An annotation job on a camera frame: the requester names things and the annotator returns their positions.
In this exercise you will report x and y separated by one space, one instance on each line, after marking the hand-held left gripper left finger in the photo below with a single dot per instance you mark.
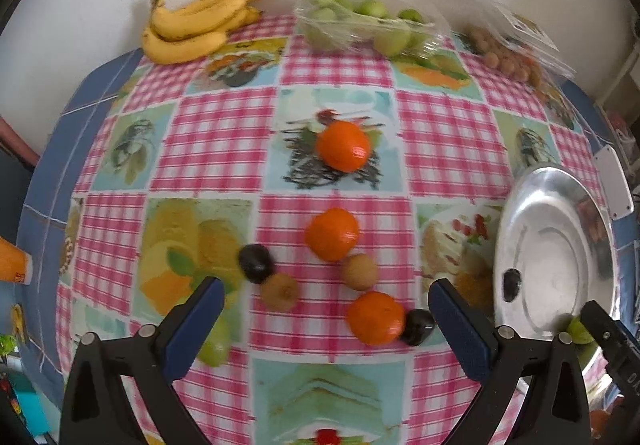
200 320

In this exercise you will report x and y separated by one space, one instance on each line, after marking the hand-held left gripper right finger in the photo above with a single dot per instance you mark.
457 320

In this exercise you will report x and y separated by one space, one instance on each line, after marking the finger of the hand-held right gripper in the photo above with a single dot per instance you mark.
607 332

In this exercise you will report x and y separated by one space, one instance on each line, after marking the orange mandarin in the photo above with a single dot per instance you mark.
344 146
375 318
332 234

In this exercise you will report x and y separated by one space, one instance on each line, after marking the silver metal plate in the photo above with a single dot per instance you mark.
550 245

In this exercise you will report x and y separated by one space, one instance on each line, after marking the brown kiwi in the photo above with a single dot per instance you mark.
359 271

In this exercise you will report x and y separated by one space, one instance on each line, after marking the white plastic panel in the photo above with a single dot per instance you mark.
612 185

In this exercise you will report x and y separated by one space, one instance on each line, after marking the pink checked printed tablecloth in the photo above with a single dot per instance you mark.
220 135

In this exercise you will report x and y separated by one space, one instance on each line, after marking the orange paper cup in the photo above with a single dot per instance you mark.
10 260

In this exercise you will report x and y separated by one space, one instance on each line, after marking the pile of brown longans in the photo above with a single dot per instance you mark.
500 57

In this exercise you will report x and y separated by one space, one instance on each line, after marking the yellow banana bunch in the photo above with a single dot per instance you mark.
185 47

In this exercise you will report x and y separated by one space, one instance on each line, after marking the pile of green guavas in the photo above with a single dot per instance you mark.
392 42

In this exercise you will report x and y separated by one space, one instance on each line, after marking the bag of green apples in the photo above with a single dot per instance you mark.
350 32

